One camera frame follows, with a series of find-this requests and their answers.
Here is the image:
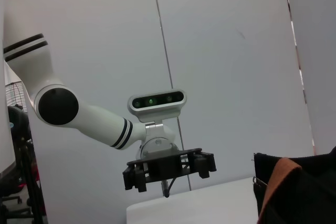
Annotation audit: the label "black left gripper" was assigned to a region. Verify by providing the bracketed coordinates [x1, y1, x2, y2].
[122, 147, 217, 193]

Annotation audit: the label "metal zipper pull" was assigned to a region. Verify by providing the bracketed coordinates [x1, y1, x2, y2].
[251, 176, 269, 187]

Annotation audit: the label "black food bag orange straps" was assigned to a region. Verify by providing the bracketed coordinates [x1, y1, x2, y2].
[253, 146, 336, 224]

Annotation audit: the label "black office chair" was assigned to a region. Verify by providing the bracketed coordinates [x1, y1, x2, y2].
[0, 104, 47, 222]

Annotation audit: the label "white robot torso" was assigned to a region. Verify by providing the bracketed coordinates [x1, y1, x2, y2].
[0, 60, 16, 175]

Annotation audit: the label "left gripper cable with plug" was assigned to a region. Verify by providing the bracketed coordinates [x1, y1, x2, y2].
[160, 176, 182, 198]

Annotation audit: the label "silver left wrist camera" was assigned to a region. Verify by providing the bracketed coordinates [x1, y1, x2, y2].
[127, 89, 186, 124]

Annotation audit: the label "wire fan guard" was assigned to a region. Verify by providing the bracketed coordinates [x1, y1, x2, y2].
[5, 80, 28, 109]

